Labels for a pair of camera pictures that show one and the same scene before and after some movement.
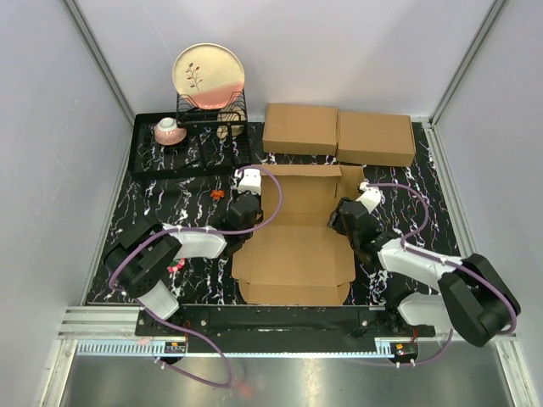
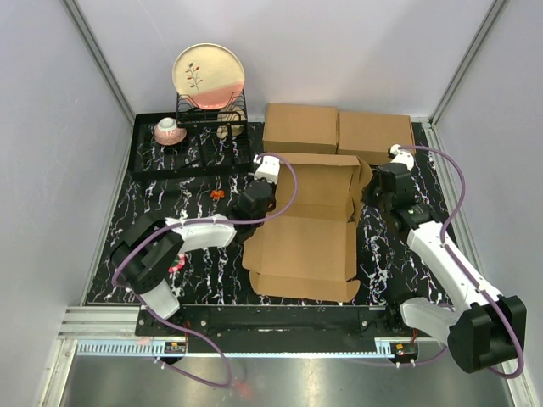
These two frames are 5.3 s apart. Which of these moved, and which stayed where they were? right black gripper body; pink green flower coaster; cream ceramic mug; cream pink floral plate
Moved: right black gripper body
Stayed: cream pink floral plate; pink green flower coaster; cream ceramic mug
